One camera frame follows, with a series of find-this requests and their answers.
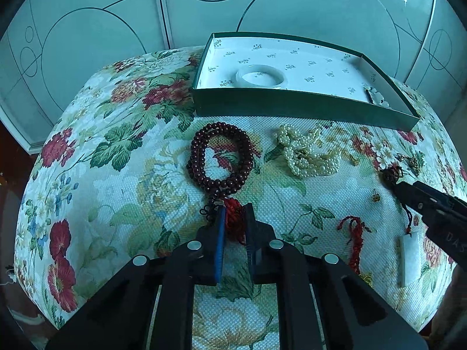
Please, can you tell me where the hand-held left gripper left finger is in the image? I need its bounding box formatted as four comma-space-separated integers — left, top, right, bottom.
46, 205, 227, 350

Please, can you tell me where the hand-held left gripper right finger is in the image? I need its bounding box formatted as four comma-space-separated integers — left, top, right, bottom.
244, 203, 428, 350

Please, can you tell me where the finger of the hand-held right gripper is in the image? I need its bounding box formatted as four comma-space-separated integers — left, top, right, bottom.
393, 181, 445, 224
412, 181, 467, 224

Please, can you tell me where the white jade pendant necklace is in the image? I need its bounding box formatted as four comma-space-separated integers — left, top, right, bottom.
379, 164, 421, 288

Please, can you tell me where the red tassel cord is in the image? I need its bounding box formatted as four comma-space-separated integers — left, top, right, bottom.
337, 216, 373, 281

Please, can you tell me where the dark red bead necklace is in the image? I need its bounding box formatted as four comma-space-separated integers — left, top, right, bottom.
187, 122, 254, 245

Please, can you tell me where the white pearl necklace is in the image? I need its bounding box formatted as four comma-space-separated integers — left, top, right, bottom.
274, 124, 341, 179

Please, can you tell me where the green jewelry box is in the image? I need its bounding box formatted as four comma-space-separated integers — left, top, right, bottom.
189, 33, 421, 131

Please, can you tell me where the floral bed cover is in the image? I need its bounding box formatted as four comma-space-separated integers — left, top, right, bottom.
14, 45, 467, 350

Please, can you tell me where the white jade bangle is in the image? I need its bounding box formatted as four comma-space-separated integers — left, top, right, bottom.
235, 65, 286, 90

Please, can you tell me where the frosted glass wardrobe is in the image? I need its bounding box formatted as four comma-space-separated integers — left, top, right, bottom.
0, 0, 467, 154

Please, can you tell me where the jade and dark bead bracelet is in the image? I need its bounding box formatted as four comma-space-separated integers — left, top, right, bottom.
365, 87, 390, 108

